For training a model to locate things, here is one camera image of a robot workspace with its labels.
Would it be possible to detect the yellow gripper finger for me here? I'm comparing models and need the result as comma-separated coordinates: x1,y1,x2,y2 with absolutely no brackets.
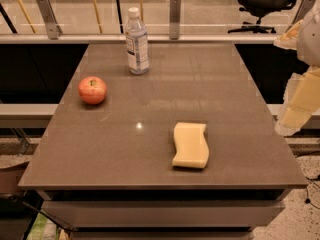
273,20,303,50
275,66,320,136

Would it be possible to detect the clear plastic water bottle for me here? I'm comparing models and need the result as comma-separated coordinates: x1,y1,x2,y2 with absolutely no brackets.
125,7,150,75

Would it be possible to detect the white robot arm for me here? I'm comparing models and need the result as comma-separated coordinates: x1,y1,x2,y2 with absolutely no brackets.
274,4,320,136

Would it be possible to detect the black office chair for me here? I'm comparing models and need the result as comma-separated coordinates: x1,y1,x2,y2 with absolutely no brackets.
229,0,297,34

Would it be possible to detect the yellow wavy sponge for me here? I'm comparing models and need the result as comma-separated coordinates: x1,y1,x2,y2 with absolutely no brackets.
172,122,209,169

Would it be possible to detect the red apple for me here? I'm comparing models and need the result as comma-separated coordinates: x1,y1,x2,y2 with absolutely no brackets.
78,76,107,105

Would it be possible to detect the grey table drawer base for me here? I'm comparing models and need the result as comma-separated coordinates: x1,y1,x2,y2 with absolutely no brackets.
42,200,284,240

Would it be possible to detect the green white bag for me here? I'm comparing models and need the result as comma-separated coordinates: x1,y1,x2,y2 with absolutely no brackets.
26,214,58,240

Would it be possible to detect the right metal railing bracket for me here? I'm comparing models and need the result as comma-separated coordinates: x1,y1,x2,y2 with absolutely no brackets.
292,0,316,24

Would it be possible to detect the metal railing bracket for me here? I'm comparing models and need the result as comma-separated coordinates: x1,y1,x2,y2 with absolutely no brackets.
292,0,316,24
36,0,62,40
169,0,181,40

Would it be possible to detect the black floor cable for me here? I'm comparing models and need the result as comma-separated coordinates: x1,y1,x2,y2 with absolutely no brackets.
295,150,320,206

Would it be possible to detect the middle metal railing bracket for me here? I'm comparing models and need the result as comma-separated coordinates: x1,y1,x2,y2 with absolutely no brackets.
169,0,181,40

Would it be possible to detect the left metal railing bracket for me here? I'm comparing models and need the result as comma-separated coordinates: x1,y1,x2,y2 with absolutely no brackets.
36,0,62,40

